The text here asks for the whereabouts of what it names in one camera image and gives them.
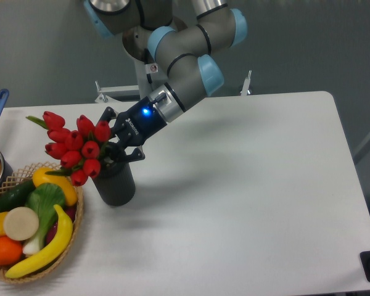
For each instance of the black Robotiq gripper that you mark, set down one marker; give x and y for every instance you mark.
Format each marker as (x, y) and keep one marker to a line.
(132, 128)

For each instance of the red tulip bouquet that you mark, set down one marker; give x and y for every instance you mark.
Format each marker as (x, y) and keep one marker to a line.
(80, 151)

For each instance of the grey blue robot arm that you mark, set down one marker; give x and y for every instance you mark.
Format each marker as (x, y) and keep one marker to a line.
(183, 56)

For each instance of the dark grey ribbed vase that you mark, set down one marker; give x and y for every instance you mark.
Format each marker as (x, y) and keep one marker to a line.
(115, 182)

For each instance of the dark red vegetable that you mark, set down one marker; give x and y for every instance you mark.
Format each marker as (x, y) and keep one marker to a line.
(71, 212)

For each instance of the green bok choy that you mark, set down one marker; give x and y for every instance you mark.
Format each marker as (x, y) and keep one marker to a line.
(42, 201)

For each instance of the green cucumber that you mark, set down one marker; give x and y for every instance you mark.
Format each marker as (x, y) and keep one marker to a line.
(16, 196)

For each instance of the beige round disc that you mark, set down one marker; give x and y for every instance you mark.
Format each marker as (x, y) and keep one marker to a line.
(21, 223)

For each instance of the yellow banana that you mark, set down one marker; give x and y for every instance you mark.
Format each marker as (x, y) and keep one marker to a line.
(50, 252)

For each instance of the woven wicker basket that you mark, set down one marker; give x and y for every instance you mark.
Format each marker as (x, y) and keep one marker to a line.
(20, 176)

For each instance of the orange fruit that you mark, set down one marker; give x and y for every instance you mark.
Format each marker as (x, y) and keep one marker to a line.
(10, 251)

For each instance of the white metal base frame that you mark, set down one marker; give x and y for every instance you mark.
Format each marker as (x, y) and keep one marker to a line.
(132, 93)

